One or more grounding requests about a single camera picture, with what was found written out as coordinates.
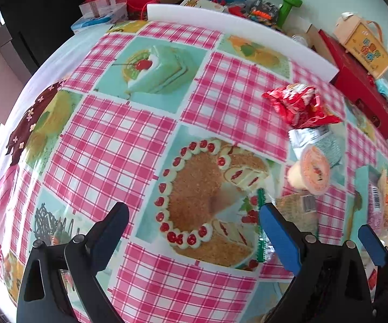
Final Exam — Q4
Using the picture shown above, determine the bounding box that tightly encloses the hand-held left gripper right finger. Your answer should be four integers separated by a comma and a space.
259, 202, 374, 323

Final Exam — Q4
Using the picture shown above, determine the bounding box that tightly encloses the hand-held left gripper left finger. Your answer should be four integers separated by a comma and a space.
16, 202, 130, 323

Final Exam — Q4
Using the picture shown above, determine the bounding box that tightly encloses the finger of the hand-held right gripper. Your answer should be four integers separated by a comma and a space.
358, 225, 388, 323

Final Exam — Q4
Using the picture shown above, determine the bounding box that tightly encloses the green-edged clear snack packet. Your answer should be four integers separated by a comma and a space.
255, 188, 277, 271

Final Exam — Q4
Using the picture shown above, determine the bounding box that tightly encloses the beige snack packet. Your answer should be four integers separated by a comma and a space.
275, 191, 320, 238

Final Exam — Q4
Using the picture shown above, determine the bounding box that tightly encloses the pink snack packet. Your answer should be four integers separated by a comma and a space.
367, 175, 385, 233

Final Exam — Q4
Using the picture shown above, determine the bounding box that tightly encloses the orange-lid jelly cup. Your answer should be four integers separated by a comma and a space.
287, 144, 331, 196

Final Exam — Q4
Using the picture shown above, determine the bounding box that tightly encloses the pink plaid cake tablecloth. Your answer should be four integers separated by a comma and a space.
4, 20, 388, 323

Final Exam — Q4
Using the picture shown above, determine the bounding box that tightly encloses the silver green snack packet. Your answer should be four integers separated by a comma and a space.
287, 126, 343, 169

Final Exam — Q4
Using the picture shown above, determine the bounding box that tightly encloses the shiny red snack packet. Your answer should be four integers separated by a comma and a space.
262, 83, 343, 129

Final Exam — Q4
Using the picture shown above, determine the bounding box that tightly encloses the blue tissue pack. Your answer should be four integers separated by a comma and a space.
375, 79, 388, 103

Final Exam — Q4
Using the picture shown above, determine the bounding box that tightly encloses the red gift box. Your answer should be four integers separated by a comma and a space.
318, 30, 388, 139

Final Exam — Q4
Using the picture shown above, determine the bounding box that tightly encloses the clear plastic bottle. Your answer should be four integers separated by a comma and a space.
290, 32, 311, 47

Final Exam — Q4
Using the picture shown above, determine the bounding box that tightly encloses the blue white box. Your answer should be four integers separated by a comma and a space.
70, 13, 129, 35

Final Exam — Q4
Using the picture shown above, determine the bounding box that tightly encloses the white foam board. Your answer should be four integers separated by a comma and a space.
146, 3, 340, 84

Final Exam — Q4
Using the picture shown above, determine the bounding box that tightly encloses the black cabinet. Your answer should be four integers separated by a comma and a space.
0, 0, 90, 75

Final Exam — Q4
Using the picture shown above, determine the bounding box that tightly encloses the dark colourful toy packet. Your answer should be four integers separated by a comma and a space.
246, 0, 280, 29

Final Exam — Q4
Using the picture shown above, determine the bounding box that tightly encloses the green dumbbell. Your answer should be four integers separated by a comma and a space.
277, 0, 303, 29

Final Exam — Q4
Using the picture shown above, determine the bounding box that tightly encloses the clear plastic box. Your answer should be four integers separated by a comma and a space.
79, 0, 128, 19

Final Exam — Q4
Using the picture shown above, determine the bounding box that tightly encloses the yellow cartoon card box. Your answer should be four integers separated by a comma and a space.
180, 0, 227, 13

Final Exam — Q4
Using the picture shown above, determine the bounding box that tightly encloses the orange carry box with handle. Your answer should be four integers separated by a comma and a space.
333, 12, 388, 79

